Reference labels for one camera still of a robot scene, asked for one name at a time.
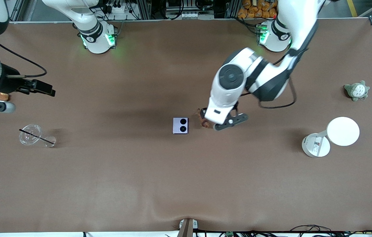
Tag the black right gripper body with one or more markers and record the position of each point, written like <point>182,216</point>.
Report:
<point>9,80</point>

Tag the brown lion statue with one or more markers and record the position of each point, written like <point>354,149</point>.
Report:
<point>204,124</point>

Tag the purple flip phone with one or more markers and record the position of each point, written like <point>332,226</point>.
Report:
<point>180,126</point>

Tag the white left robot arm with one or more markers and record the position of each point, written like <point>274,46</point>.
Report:
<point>228,95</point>

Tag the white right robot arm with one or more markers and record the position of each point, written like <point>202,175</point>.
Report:
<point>97,41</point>

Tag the brown plush with tag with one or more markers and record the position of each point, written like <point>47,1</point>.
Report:
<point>4,96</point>

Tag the black straw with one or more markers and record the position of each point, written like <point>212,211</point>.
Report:
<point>37,137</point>

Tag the clear plastic cup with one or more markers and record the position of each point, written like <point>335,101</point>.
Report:
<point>29,139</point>

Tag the orange plush toy pile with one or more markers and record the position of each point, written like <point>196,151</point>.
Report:
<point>255,10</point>

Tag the white power strip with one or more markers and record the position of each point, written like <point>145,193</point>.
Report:
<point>118,8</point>
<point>192,14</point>

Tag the white round desk lamp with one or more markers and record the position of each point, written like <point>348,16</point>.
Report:
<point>342,131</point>

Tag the grey-green totoro plush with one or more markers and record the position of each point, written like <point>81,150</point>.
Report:
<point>357,91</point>

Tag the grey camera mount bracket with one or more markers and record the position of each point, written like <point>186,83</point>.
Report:
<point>188,227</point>

